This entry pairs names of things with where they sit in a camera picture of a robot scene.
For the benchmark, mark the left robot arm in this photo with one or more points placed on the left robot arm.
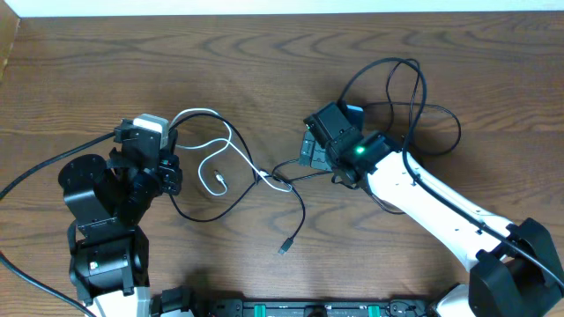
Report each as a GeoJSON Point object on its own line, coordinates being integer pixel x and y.
{"type": "Point", "coordinates": [108, 197]}

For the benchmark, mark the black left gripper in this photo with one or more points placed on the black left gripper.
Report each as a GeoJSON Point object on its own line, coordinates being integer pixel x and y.
{"type": "Point", "coordinates": [169, 166]}

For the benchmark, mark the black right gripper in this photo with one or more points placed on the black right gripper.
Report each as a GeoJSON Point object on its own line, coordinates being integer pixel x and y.
{"type": "Point", "coordinates": [315, 158]}

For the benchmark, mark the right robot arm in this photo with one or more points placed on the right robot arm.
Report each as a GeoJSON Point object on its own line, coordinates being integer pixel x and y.
{"type": "Point", "coordinates": [514, 270]}

